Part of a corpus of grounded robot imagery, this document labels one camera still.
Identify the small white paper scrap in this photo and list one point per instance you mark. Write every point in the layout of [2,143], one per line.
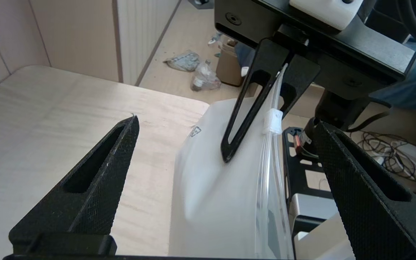
[215,39]

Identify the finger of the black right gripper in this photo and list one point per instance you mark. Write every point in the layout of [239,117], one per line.
[271,54]
[302,76]

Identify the dark grey floor object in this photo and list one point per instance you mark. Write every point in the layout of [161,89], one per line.
[200,3]

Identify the crumpled plastic bottle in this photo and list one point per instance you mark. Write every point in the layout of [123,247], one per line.
[204,77]

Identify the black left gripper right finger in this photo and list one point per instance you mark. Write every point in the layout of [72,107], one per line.
[381,224]

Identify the brown cardboard box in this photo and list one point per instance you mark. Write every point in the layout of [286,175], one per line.
[229,68]

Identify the black torso joint motor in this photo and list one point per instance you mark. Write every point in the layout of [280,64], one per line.
[307,142]

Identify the silver robot base cover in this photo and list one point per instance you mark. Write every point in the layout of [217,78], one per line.
[312,206]

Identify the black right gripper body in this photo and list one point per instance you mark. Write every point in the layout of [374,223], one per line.
[356,61]

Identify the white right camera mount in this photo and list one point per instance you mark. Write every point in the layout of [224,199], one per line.
[323,11]

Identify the beige wooden hutch desk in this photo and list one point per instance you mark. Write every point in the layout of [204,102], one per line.
[49,126]

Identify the white horse-print zip pouch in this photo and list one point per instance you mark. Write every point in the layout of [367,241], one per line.
[215,198]

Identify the white power strip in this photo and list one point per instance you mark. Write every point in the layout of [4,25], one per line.
[410,153]

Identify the grey wrapper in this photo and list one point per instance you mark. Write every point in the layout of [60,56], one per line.
[182,61]

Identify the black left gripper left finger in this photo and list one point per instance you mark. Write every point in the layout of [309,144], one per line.
[85,202]

